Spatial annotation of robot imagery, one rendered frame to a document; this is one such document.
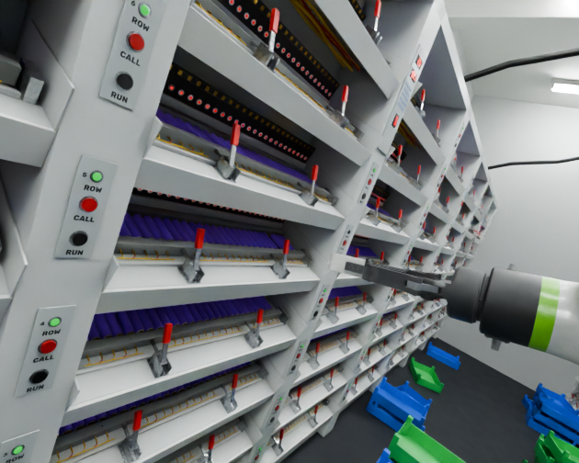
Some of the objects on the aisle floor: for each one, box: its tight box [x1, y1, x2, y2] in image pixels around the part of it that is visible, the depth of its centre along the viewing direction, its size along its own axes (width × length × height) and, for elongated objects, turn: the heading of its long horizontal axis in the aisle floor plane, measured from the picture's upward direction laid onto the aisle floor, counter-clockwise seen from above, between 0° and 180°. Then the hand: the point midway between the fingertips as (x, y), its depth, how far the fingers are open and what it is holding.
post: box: [0, 0, 190, 463], centre depth 46 cm, size 20×9×170 cm, turn 166°
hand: (348, 265), depth 57 cm, fingers closed
